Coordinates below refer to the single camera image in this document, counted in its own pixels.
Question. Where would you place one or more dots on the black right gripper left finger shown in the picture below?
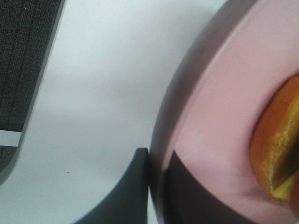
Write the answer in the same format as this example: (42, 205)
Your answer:
(127, 203)

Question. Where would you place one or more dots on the burger with lettuce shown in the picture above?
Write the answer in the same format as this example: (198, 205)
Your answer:
(274, 145)

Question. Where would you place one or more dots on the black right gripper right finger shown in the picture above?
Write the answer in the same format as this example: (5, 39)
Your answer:
(186, 201)

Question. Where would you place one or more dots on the pink round plate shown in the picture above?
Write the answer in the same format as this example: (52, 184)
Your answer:
(240, 59)

